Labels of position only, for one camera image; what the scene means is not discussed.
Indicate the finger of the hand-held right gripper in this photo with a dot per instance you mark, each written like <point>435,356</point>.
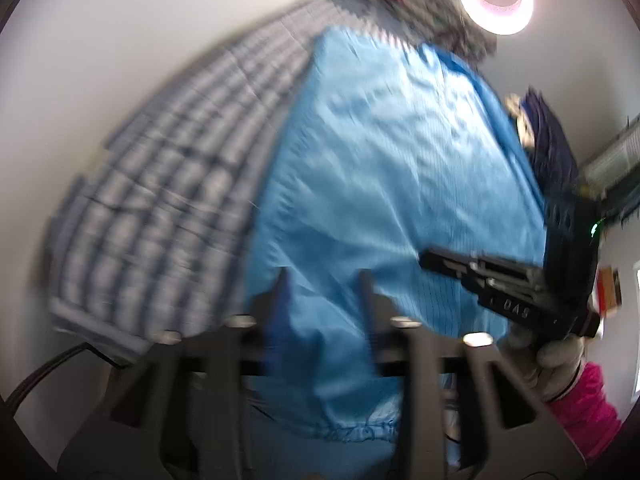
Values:
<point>505,286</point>
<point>445,260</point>

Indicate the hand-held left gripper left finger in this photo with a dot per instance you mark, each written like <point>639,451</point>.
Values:
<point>281,294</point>

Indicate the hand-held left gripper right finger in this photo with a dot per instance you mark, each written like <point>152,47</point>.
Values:
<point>369,305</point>

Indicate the blue work coat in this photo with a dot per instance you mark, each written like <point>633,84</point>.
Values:
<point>390,160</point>

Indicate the person's right hand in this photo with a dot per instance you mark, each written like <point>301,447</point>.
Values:
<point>545,355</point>

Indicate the navy puffer jacket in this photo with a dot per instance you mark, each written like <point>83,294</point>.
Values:
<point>550,150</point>

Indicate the white ledge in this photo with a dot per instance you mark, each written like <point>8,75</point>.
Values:
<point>612,155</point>

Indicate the striped bed sheet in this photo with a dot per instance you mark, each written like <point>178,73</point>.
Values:
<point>165,185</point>

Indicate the floral blanket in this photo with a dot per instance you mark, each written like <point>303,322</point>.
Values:
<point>440,15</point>

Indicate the orange wall poster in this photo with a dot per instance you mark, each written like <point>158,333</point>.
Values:
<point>609,292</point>

